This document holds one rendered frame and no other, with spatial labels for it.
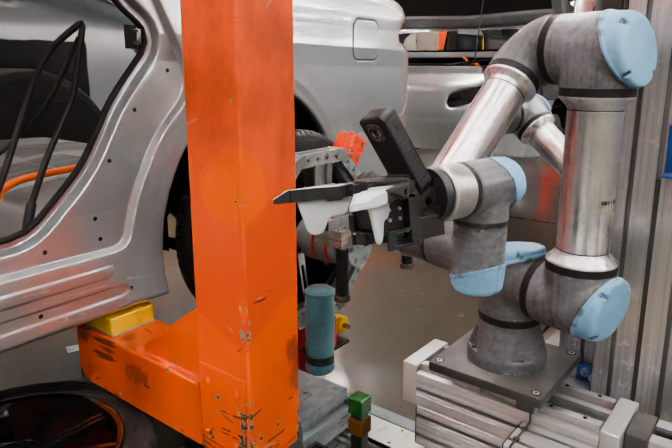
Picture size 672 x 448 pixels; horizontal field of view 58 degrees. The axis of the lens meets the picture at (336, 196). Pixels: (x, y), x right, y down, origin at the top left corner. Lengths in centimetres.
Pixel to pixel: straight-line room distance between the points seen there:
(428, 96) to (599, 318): 328
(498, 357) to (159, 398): 83
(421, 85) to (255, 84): 314
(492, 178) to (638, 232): 48
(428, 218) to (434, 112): 346
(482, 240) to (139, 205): 105
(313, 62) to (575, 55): 125
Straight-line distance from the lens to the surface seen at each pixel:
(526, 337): 120
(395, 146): 73
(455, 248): 87
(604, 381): 136
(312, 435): 217
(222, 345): 134
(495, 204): 84
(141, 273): 172
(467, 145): 99
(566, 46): 103
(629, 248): 126
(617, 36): 100
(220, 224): 124
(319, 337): 180
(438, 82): 423
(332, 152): 187
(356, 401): 140
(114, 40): 370
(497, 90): 104
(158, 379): 158
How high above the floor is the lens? 138
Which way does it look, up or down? 12 degrees down
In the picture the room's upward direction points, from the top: straight up
